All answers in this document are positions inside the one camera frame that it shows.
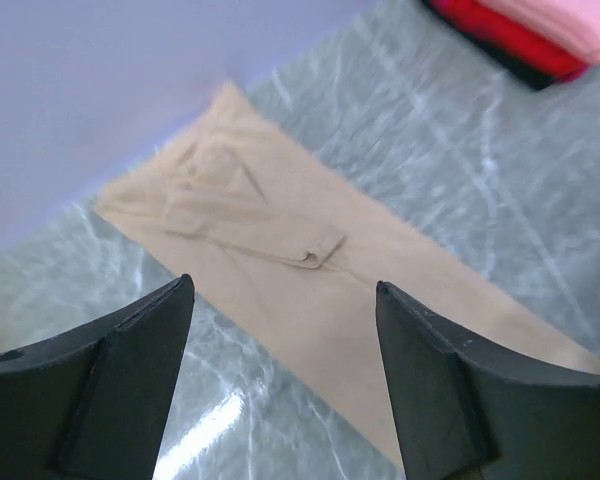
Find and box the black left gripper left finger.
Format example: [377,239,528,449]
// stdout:
[0,275,194,479]

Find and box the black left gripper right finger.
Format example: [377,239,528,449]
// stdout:
[375,282,600,479]

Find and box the beige t-shirt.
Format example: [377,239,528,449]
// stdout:
[95,84,600,461]

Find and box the folded red t-shirt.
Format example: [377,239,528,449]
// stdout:
[431,1,590,83]

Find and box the folded pink t-shirt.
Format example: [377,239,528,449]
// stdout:
[482,0,600,65]

